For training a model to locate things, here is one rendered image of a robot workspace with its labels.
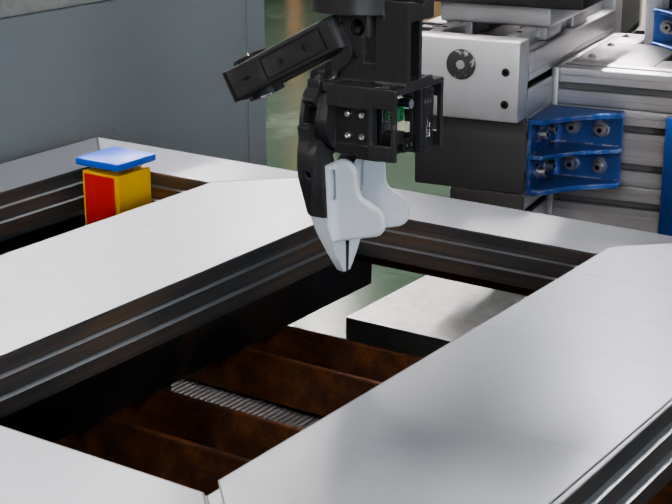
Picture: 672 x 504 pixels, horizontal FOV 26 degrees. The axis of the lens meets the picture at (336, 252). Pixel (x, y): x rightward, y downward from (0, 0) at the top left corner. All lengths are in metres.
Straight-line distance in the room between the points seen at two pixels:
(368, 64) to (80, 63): 0.78
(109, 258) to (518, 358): 0.41
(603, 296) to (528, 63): 0.48
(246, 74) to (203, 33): 0.86
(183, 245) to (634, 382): 0.48
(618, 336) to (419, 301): 0.61
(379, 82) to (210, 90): 0.95
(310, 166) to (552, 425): 0.26
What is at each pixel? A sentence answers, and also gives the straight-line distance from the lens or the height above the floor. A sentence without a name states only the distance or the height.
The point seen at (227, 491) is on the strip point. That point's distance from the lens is 0.88.
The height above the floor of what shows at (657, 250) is 0.86.
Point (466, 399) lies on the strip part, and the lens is 1.01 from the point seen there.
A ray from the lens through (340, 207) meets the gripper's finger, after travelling 1.08.
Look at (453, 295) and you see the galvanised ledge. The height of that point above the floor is 0.68.
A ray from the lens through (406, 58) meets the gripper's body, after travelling 1.03.
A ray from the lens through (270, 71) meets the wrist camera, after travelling 1.09.
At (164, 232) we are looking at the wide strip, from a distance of 1.38.
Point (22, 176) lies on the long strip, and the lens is 1.61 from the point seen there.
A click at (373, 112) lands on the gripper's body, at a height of 1.04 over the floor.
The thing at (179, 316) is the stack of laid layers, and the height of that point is 0.83.
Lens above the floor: 1.26
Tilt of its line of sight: 18 degrees down
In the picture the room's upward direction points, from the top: straight up
